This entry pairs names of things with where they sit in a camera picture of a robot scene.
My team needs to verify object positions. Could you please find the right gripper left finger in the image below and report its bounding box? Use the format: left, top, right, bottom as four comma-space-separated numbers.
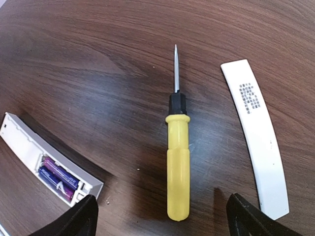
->
31, 195, 98, 236

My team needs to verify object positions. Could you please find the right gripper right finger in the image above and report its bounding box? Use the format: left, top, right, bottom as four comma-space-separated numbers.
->
226, 193, 301, 236

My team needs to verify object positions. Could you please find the white remote control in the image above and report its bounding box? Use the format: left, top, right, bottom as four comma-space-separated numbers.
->
0, 112, 104, 207

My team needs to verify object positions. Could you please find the white battery cover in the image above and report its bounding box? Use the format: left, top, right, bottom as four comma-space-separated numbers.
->
220, 59, 289, 220

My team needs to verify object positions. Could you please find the yellow handled screwdriver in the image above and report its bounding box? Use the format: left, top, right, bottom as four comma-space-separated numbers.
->
165, 45, 190, 222

